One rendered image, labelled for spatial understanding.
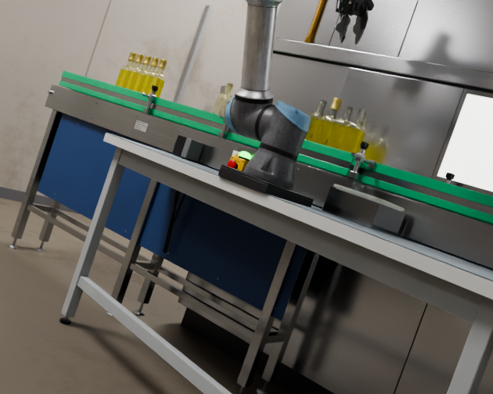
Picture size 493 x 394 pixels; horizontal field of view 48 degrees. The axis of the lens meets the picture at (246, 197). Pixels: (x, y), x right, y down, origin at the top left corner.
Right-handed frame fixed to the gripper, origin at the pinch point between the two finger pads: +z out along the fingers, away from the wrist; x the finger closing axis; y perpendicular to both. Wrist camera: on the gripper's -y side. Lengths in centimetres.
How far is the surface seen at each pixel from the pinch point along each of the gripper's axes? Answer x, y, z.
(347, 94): -9.6, -21.5, 22.0
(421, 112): 22.3, -21.5, 22.4
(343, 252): 46, 66, 46
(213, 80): -250, -200, 60
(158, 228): -59, 29, 86
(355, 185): 19, 14, 46
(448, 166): 38, -16, 38
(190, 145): -48, 25, 48
